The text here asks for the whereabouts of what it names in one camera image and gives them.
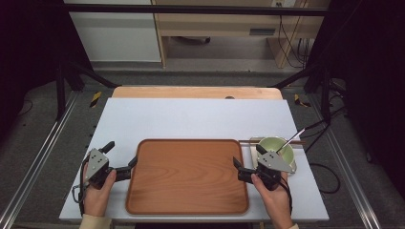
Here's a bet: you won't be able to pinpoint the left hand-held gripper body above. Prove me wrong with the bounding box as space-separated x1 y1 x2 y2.
83 147 117 191

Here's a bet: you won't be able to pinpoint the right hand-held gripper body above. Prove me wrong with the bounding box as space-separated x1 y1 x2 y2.
253 150 293 192

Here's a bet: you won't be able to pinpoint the green bowl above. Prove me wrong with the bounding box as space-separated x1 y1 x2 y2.
257 136 298 175

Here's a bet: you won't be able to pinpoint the metal spoon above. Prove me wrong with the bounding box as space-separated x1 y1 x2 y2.
276 128 307 155

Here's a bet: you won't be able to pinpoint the brown wooden tray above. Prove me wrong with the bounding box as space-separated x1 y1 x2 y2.
124 138 250 216

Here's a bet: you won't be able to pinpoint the person's left hand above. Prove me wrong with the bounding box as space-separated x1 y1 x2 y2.
82 169 117 219

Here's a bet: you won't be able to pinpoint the person's right hand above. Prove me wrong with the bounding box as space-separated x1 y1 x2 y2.
250 172 294 229

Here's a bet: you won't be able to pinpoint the yellow black tape strip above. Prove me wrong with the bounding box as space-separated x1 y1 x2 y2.
292 93 312 109
89 91 103 109

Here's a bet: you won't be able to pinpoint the black metal stand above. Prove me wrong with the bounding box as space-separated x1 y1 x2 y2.
269 62 334 124
54 56 119 122

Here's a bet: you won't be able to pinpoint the white board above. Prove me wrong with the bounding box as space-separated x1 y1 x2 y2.
58 97 330 222

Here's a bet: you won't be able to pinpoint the light wooden table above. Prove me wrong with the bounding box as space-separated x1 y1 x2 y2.
111 85 284 101

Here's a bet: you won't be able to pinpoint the white cabinet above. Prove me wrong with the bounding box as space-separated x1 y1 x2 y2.
62 0 162 63

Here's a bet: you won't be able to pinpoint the dark curtain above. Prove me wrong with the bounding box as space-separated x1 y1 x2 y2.
0 0 95 141
307 0 405 201

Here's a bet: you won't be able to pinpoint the light wooden desk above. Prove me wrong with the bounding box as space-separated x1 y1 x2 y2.
150 0 331 70

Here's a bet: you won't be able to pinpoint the right hand-held gripper cable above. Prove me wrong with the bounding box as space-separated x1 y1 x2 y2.
280 177 294 216

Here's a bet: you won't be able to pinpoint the aluminium floor rail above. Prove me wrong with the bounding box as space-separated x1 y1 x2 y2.
306 94 384 229
0 91 79 229

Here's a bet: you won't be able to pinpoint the black floor cable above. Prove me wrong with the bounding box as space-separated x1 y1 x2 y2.
299 106 348 196

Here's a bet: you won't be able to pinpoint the black hanging cables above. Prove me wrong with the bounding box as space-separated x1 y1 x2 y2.
276 14 312 70

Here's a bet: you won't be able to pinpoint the black horizontal frame bar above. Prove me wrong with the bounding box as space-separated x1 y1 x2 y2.
61 3 331 17

